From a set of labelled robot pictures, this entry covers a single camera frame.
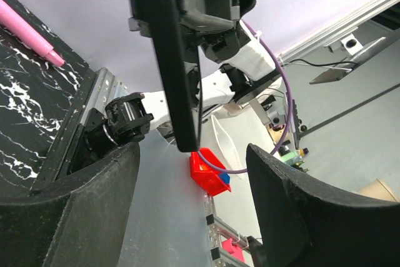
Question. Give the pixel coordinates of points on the black phone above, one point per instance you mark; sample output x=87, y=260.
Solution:
x=177, y=57

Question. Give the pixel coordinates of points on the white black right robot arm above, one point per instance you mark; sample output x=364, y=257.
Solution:
x=207, y=57

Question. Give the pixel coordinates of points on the red plastic bin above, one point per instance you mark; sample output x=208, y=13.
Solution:
x=210, y=180

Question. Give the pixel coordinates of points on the pink marker pen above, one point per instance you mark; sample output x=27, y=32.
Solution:
x=28, y=35

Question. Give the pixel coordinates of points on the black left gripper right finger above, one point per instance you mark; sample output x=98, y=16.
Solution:
x=306, y=222

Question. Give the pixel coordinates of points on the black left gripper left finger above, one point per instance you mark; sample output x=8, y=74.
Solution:
x=78, y=220

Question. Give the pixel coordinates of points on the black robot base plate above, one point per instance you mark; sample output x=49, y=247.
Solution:
x=88, y=107

